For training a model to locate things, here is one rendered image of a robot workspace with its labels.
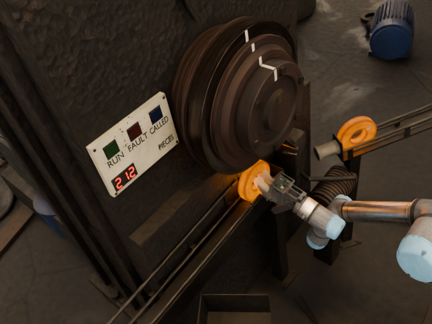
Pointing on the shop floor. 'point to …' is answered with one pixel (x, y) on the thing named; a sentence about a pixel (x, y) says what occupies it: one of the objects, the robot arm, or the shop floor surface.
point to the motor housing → (325, 254)
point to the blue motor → (392, 30)
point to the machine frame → (193, 184)
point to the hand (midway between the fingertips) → (254, 176)
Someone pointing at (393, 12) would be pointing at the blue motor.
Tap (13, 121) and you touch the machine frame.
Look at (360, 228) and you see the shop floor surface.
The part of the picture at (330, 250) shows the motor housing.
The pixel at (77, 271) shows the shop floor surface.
